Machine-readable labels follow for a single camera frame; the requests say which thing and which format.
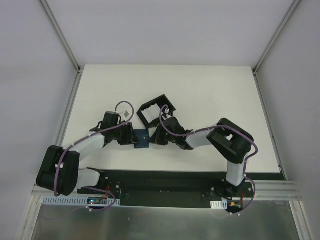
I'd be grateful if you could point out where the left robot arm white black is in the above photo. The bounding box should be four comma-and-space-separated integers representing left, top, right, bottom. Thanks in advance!
36, 111, 139, 197

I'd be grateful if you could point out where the left white cable duct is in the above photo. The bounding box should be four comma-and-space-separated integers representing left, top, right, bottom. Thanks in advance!
42, 196, 121, 208

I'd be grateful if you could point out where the left aluminium frame post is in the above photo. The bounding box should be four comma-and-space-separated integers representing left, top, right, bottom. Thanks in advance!
38, 0, 82, 73

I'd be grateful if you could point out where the black plastic card rack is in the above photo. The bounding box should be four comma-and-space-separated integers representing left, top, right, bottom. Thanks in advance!
136, 94, 176, 129

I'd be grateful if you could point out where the white cable duct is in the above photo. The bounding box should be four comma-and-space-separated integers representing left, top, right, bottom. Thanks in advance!
42, 196, 121, 208
210, 199, 228, 210

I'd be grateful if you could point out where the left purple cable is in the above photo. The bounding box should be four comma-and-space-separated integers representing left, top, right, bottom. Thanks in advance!
41, 100, 133, 221

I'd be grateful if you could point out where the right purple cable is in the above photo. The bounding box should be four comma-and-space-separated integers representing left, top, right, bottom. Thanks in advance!
159, 104, 260, 218

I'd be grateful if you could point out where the blue leather card holder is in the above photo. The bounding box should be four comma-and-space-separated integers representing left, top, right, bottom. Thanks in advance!
135, 129, 150, 149

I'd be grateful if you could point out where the purple cable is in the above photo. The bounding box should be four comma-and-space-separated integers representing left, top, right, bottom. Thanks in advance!
41, 100, 133, 221
159, 104, 260, 218

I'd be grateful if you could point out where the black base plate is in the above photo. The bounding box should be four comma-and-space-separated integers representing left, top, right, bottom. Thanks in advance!
76, 168, 253, 208

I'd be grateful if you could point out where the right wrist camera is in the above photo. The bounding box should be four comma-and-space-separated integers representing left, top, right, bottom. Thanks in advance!
160, 105, 172, 119

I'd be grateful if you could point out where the aluminium frame post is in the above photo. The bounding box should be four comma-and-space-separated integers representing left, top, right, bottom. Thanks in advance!
38, 0, 82, 73
252, 0, 303, 76

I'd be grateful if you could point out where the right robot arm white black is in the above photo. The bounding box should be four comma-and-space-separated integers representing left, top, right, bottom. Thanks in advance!
149, 117, 254, 200

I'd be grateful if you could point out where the right white cable duct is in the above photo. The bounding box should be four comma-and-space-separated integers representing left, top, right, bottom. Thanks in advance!
210, 199, 228, 210

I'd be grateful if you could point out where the right aluminium frame post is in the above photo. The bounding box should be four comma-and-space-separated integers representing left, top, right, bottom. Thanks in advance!
252, 0, 303, 76

